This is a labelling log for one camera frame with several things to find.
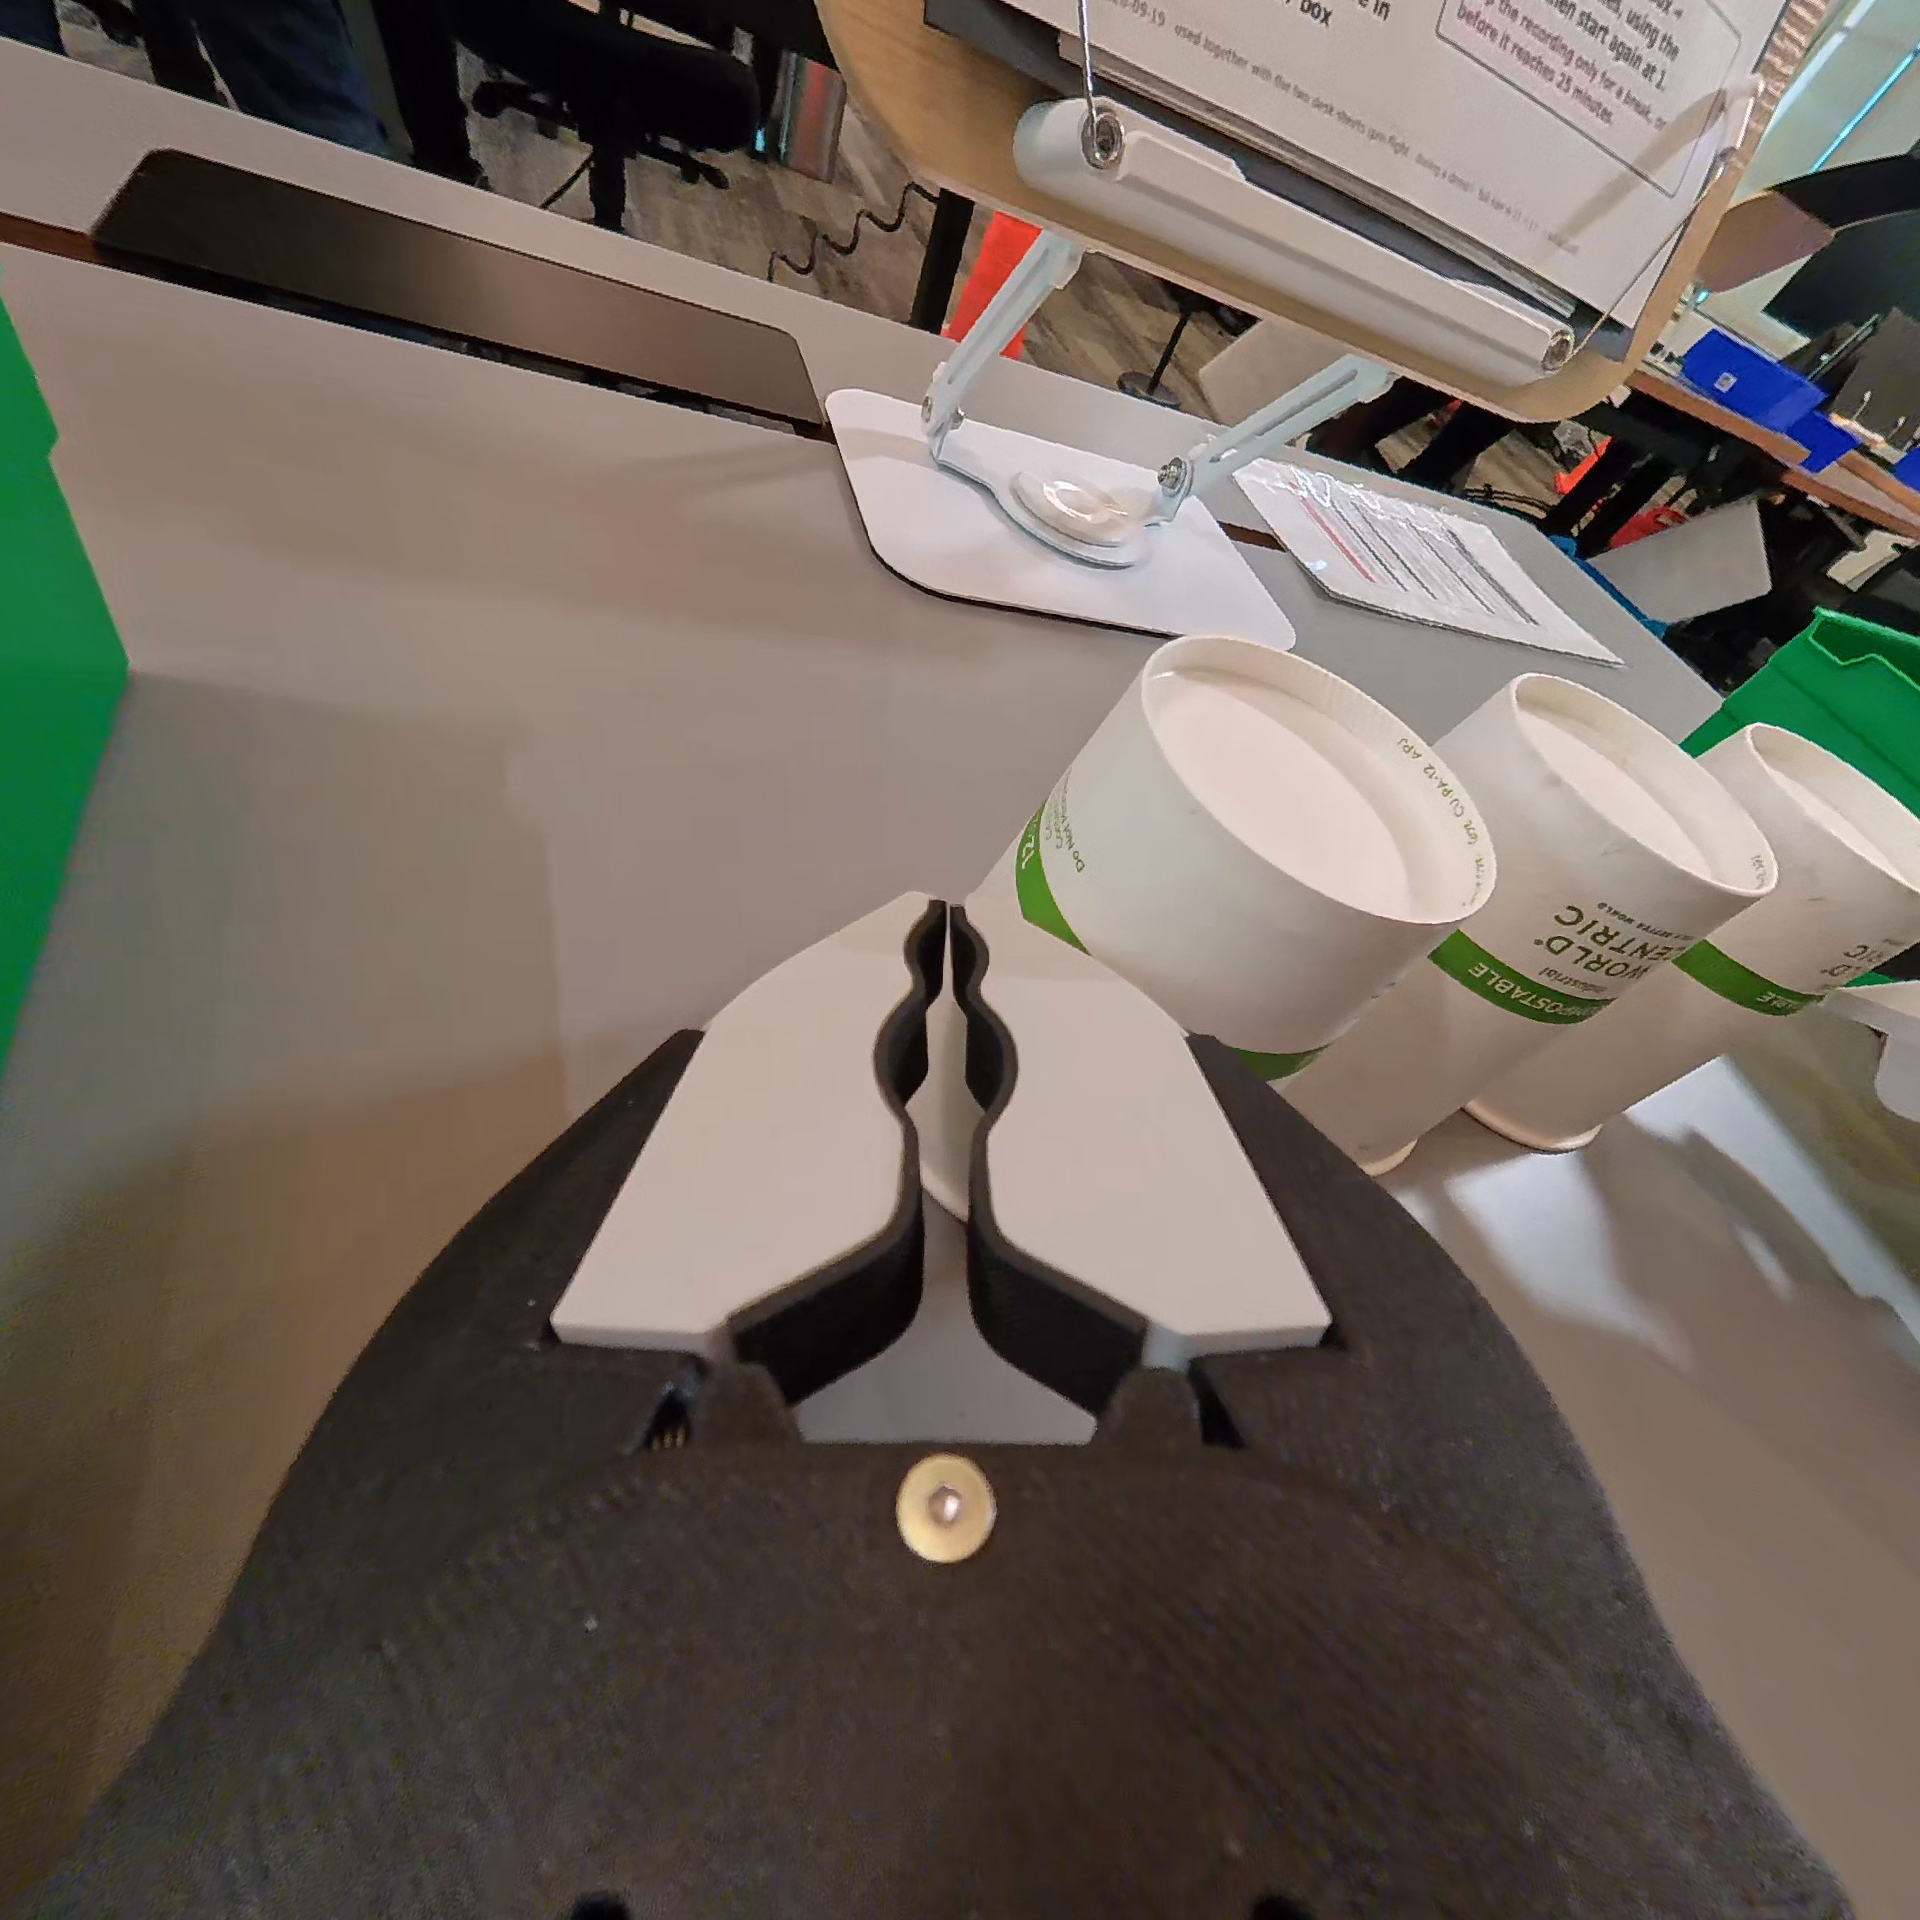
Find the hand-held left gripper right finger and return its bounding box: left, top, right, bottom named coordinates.
left=950, top=902, right=1338, bottom=1416

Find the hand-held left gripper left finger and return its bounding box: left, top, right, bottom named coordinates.
left=551, top=891, right=951, bottom=1408

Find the white paper cup green band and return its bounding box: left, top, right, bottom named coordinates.
left=1316, top=672, right=1783, bottom=1183
left=1467, top=723, right=1920, bottom=1158
left=914, top=634, right=1504, bottom=1228

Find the green plastic bin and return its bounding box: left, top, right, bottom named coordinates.
left=1681, top=608, right=1920, bottom=771
left=0, top=292, right=134, bottom=1056

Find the grey desk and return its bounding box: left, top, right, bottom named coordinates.
left=0, top=36, right=1920, bottom=1920

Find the grey folded board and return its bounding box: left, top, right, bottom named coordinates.
left=1591, top=497, right=1783, bottom=627

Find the wooden table with bins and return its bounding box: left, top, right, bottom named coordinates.
left=1628, top=369, right=1920, bottom=544

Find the laminated paper card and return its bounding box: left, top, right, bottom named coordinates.
left=1233, top=456, right=1628, bottom=671

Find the plain wooden board stand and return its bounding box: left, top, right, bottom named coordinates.
left=1697, top=152, right=1920, bottom=298

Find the orange traffic cone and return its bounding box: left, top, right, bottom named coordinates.
left=942, top=210, right=1040, bottom=367

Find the printed instruction sheet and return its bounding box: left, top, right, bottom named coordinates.
left=996, top=0, right=1798, bottom=314

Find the black office chair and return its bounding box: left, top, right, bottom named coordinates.
left=468, top=0, right=762, bottom=231

